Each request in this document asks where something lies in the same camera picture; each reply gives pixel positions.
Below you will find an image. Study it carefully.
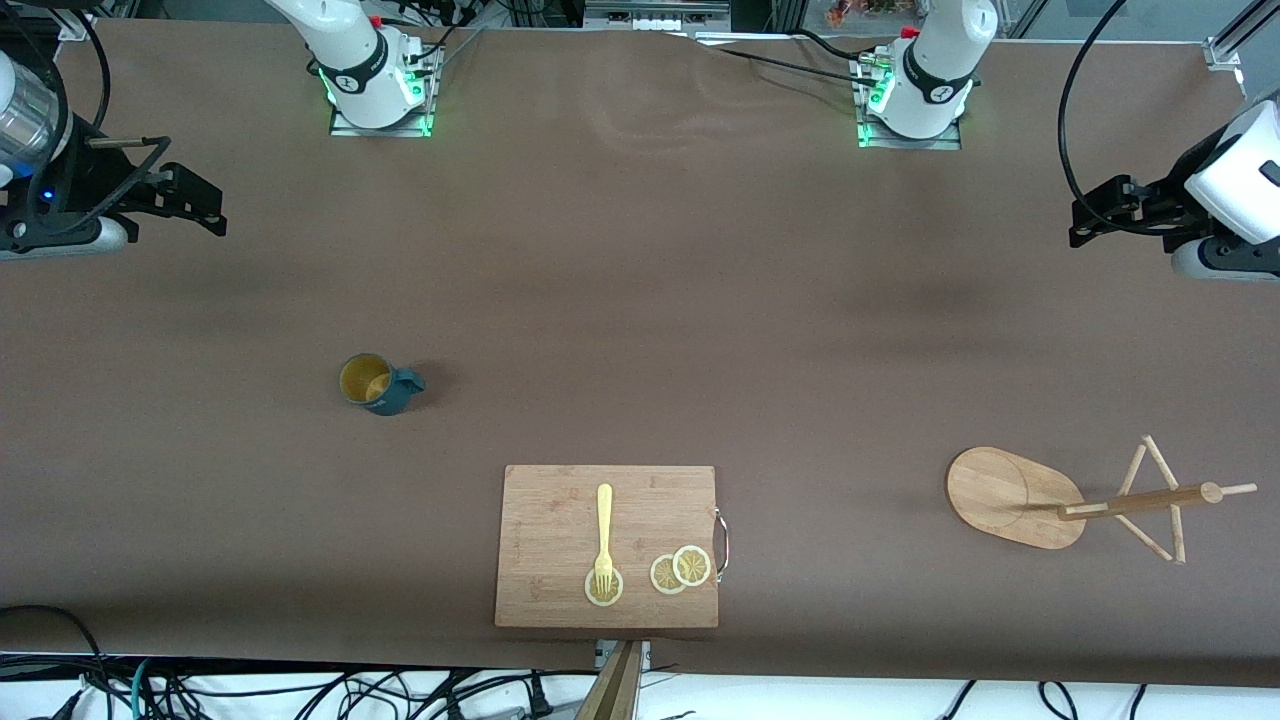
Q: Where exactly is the wooden mug rack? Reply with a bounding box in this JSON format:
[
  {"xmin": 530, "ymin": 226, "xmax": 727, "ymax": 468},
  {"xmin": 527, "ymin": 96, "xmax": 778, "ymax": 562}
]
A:
[{"xmin": 946, "ymin": 434, "xmax": 1259, "ymax": 566}]

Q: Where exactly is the long black table cable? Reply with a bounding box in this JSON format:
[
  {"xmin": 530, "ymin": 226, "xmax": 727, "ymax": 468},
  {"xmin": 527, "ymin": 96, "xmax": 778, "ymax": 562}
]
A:
[{"xmin": 700, "ymin": 30, "xmax": 891, "ymax": 101}]

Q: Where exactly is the grey power strip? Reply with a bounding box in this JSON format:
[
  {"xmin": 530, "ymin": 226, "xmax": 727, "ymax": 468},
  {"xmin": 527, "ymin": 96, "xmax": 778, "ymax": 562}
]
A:
[{"xmin": 585, "ymin": 0, "xmax": 731, "ymax": 31}]

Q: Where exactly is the black cable tangle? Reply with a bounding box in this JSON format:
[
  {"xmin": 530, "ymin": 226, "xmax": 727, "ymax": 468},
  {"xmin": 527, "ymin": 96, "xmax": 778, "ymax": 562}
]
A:
[{"xmin": 150, "ymin": 665, "xmax": 601, "ymax": 720}]

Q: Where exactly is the teal ribbed cup yellow inside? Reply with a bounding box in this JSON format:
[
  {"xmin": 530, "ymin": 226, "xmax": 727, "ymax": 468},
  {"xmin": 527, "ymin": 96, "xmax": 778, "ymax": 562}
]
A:
[{"xmin": 338, "ymin": 353, "xmax": 427, "ymax": 417}]

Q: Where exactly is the aluminium frame profile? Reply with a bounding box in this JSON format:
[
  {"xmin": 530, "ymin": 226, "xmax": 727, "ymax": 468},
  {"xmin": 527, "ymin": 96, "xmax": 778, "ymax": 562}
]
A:
[{"xmin": 1203, "ymin": 0, "xmax": 1280, "ymax": 71}]

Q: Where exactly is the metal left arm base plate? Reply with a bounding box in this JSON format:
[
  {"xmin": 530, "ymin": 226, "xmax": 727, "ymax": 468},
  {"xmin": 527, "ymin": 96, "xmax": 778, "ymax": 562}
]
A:
[{"xmin": 856, "ymin": 50, "xmax": 963, "ymax": 151}]

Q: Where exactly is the yellow plastic fork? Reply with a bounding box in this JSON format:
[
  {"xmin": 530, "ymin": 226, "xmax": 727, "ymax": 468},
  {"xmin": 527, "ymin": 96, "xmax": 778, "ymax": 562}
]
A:
[{"xmin": 593, "ymin": 484, "xmax": 615, "ymax": 593}]

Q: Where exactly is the teal cable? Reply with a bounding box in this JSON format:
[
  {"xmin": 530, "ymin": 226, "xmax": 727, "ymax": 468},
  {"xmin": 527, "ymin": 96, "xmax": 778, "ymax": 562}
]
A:
[{"xmin": 128, "ymin": 658, "xmax": 161, "ymax": 720}]

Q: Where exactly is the colourful snack packet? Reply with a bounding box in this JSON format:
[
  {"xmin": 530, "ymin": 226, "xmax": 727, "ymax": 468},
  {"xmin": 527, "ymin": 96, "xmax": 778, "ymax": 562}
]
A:
[{"xmin": 825, "ymin": 0, "xmax": 926, "ymax": 27}]

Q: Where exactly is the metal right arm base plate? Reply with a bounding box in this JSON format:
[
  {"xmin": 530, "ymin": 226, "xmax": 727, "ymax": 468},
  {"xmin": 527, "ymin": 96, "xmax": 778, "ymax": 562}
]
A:
[{"xmin": 330, "ymin": 40, "xmax": 435, "ymax": 138}]

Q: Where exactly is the wooden cutting board metal handle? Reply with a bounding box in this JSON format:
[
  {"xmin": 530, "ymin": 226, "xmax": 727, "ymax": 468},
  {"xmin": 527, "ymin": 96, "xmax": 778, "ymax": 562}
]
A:
[{"xmin": 494, "ymin": 464, "xmax": 730, "ymax": 630}]

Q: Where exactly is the short black table cable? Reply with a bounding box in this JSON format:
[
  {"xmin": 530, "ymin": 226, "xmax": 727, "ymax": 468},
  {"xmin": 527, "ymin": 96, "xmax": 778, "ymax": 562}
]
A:
[{"xmin": 795, "ymin": 28, "xmax": 881, "ymax": 63}]

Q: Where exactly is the wooden strip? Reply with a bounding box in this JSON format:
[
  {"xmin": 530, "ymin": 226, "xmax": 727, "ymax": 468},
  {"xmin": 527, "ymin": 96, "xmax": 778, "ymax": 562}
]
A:
[{"xmin": 578, "ymin": 642, "xmax": 643, "ymax": 720}]

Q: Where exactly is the thick black looped cable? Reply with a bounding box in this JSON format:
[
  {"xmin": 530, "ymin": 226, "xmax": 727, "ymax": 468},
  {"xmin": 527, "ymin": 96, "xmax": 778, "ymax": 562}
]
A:
[{"xmin": 0, "ymin": 605, "xmax": 106, "ymax": 720}]

